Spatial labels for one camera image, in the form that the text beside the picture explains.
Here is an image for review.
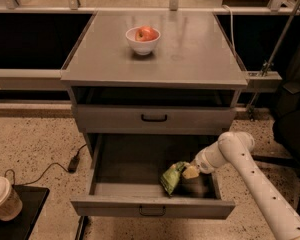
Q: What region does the black power adapter cable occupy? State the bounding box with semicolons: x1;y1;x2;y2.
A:
3;143;88;186

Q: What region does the black side table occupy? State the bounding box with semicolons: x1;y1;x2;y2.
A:
0;185;50;240

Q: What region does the metal clamp rod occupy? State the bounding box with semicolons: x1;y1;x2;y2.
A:
246;0;300;121

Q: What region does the red apple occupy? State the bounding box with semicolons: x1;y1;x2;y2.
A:
135;26;158;42

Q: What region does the open grey lower drawer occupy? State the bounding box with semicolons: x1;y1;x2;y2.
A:
71;134;235;219

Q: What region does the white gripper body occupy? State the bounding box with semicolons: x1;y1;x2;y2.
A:
191;150;214;174

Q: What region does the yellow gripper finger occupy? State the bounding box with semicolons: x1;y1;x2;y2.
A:
182;164;200;179

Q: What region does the black office chair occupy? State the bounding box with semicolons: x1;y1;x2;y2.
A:
249;27;300;218

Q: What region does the white lidded paper cup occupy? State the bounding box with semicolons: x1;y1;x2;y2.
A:
0;176;23;221

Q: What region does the closed grey upper drawer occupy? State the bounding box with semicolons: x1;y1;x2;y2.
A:
72;105;236;135

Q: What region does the green jalapeno chip bag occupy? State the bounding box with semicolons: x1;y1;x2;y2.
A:
160;161;189;196

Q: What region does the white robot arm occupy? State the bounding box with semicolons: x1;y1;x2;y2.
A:
182;132;300;240

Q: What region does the white ceramic bowl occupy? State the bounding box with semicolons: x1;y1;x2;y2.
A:
125;26;161;55

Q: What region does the grey drawer cabinet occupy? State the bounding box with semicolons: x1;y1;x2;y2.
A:
62;10;247;150

